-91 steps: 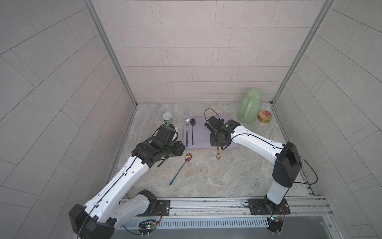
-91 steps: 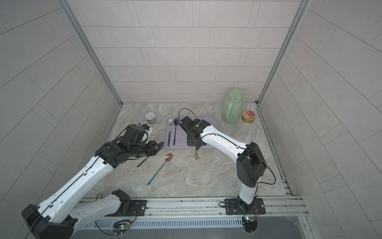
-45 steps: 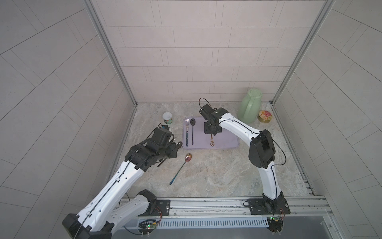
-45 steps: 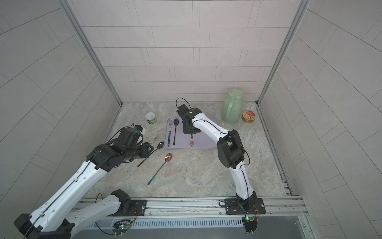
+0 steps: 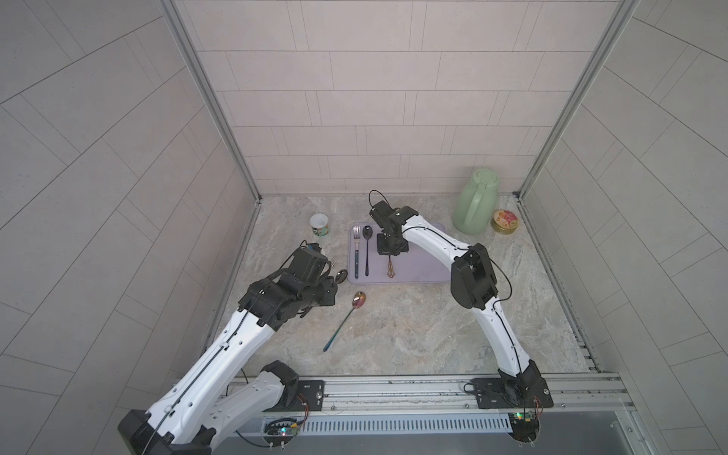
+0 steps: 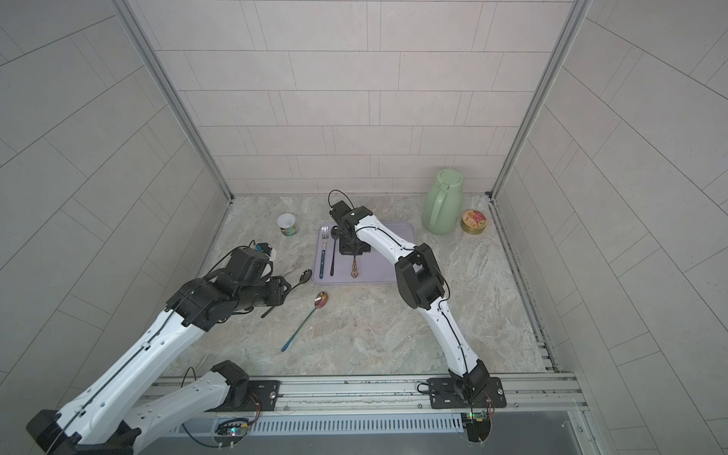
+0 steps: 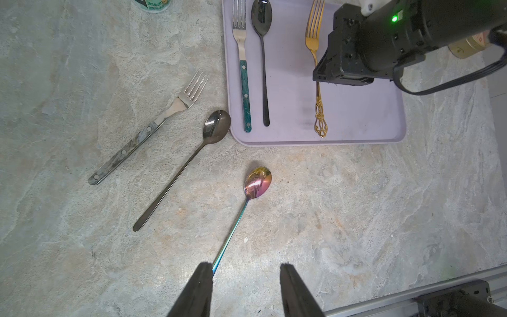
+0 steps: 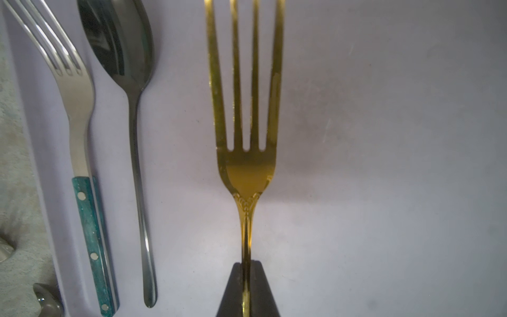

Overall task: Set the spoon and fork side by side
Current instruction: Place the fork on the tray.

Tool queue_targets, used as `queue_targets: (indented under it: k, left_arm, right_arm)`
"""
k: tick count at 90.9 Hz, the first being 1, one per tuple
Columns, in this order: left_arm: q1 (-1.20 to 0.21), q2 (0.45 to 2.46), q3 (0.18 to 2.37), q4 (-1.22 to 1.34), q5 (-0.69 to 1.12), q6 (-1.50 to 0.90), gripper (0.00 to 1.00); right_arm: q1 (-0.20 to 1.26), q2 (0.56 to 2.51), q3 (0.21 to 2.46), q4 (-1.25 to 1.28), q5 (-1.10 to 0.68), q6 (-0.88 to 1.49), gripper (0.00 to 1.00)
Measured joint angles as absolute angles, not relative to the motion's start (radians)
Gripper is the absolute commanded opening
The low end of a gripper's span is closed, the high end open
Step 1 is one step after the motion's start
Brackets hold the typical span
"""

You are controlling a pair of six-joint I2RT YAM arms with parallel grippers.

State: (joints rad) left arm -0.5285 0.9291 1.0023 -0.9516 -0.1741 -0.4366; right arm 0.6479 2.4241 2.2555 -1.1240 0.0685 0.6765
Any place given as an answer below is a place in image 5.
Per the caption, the rainbow iridescent spoon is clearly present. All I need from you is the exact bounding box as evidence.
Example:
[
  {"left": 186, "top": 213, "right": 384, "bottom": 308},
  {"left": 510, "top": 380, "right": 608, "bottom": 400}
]
[{"left": 322, "top": 291, "right": 367, "bottom": 353}]

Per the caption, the aluminium front rail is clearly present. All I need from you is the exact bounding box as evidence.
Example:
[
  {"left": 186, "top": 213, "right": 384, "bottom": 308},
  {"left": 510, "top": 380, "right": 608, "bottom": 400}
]
[{"left": 161, "top": 372, "right": 635, "bottom": 419}]

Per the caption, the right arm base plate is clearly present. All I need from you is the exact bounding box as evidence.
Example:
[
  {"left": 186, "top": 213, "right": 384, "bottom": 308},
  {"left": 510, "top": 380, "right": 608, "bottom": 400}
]
[{"left": 463, "top": 377, "right": 554, "bottom": 411}]

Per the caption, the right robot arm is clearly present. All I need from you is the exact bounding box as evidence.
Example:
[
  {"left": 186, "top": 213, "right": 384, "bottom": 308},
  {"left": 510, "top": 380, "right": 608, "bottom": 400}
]
[{"left": 370, "top": 199, "right": 554, "bottom": 410}]

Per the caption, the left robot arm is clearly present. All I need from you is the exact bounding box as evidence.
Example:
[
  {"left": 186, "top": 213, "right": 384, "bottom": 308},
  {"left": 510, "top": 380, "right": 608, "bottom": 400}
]
[{"left": 118, "top": 242, "right": 337, "bottom": 454}]

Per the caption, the circuit board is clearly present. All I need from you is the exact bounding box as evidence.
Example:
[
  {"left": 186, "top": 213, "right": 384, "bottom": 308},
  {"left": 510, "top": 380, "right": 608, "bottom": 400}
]
[
  {"left": 263, "top": 417, "right": 303, "bottom": 449},
  {"left": 508, "top": 411, "right": 540, "bottom": 445}
]

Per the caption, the gold ornate fork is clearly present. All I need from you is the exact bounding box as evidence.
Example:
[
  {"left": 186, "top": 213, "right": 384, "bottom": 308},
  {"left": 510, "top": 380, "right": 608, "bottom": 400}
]
[{"left": 387, "top": 255, "right": 395, "bottom": 279}]

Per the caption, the small white paper cup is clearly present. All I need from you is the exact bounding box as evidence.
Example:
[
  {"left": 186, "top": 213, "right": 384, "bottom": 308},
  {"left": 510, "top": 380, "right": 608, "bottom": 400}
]
[{"left": 310, "top": 213, "right": 329, "bottom": 237}]

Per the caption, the round yellow tin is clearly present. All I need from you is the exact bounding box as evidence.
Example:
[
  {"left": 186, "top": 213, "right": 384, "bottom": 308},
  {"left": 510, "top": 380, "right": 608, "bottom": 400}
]
[{"left": 491, "top": 210, "right": 519, "bottom": 235}]

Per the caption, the left circuit board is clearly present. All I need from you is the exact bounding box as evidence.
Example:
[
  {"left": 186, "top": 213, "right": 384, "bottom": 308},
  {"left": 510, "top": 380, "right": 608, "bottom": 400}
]
[{"left": 263, "top": 417, "right": 303, "bottom": 449}]

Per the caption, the right circuit board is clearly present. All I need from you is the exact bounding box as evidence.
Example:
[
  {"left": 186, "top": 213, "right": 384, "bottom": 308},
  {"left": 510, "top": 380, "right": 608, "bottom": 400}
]
[{"left": 508, "top": 411, "right": 540, "bottom": 445}]

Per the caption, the green plastic jug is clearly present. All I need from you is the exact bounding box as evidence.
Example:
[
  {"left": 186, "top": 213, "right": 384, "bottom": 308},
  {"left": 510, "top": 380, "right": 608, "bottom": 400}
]
[{"left": 452, "top": 168, "right": 500, "bottom": 235}]

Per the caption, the teal handled fork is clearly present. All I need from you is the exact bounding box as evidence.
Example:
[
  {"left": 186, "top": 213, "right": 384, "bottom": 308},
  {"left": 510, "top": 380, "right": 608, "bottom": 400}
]
[{"left": 353, "top": 226, "right": 362, "bottom": 280}]

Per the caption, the dark grey spoon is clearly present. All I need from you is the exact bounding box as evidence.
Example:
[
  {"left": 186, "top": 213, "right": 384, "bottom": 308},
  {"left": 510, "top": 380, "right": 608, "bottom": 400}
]
[{"left": 335, "top": 269, "right": 348, "bottom": 284}]

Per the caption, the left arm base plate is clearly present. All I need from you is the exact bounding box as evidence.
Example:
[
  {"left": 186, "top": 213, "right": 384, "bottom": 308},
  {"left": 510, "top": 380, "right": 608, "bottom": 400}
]
[{"left": 267, "top": 380, "right": 325, "bottom": 413}]

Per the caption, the black glossy spoon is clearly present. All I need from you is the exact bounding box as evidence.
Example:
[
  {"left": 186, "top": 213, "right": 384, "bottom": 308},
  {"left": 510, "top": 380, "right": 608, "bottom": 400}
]
[{"left": 362, "top": 225, "right": 373, "bottom": 276}]

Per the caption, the lilac plastic tray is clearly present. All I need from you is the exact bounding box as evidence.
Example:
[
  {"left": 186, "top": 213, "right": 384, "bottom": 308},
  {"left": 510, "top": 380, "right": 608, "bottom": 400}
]
[{"left": 347, "top": 222, "right": 450, "bottom": 286}]

